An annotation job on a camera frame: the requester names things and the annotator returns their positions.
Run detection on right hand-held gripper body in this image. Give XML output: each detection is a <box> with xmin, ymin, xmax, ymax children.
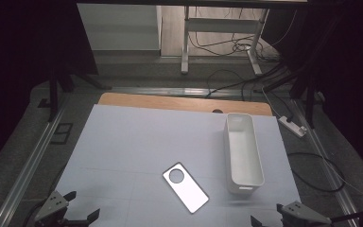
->
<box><xmin>279</xmin><ymin>201</ymin><xmax>333</xmax><ymax>227</ymax></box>

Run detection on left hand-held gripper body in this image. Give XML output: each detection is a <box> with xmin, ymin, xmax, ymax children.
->
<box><xmin>33</xmin><ymin>190</ymin><xmax>91</xmax><ymax>227</ymax></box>

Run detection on white plastic bin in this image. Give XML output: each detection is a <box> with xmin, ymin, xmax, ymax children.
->
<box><xmin>223</xmin><ymin>112</ymin><xmax>266</xmax><ymax>195</ymax></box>

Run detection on grey phone case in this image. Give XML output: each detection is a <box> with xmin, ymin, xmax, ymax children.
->
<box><xmin>162</xmin><ymin>162</ymin><xmax>210</xmax><ymax>215</ymax></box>

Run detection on black metal bar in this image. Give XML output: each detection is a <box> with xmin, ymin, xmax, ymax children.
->
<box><xmin>329</xmin><ymin>206</ymin><xmax>363</xmax><ymax>225</ymax></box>

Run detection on black floor socket plates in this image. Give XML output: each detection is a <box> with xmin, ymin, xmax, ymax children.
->
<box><xmin>49</xmin><ymin>122</ymin><xmax>75</xmax><ymax>146</ymax></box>

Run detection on white paper sheet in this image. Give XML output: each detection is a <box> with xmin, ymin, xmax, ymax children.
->
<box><xmin>54</xmin><ymin>103</ymin><xmax>303</xmax><ymax>227</ymax></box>

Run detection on white power strip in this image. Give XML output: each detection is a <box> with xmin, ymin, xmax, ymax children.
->
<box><xmin>278</xmin><ymin>115</ymin><xmax>308</xmax><ymax>138</ymax></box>

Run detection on black metal stand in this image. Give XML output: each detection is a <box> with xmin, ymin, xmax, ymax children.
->
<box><xmin>260</xmin><ymin>61</ymin><xmax>326</xmax><ymax>130</ymax></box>
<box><xmin>37</xmin><ymin>61</ymin><xmax>112</xmax><ymax>123</ymax></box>

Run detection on black curtain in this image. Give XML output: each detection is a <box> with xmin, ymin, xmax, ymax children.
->
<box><xmin>260</xmin><ymin>0</ymin><xmax>363</xmax><ymax>190</ymax></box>
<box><xmin>0</xmin><ymin>0</ymin><xmax>99</xmax><ymax>178</ymax></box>

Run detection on white cabinet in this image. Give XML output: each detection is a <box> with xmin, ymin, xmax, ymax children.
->
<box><xmin>77</xmin><ymin>3</ymin><xmax>164</xmax><ymax>52</ymax></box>

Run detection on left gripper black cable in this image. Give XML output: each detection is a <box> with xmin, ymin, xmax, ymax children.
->
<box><xmin>21</xmin><ymin>201</ymin><xmax>46</xmax><ymax>227</ymax></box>

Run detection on black floor cable loop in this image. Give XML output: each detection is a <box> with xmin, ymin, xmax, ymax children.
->
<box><xmin>287</xmin><ymin>152</ymin><xmax>347</xmax><ymax>194</ymax></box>

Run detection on long black floor cable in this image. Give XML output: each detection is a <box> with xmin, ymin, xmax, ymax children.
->
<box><xmin>205</xmin><ymin>61</ymin><xmax>297</xmax><ymax>99</ymax></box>

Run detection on tangle of black cables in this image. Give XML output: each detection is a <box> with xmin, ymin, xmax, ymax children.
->
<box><xmin>188</xmin><ymin>6</ymin><xmax>282</xmax><ymax>63</ymax></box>

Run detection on white desk frame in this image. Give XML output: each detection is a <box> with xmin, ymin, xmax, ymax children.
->
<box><xmin>181</xmin><ymin>5</ymin><xmax>270</xmax><ymax>77</ymax></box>

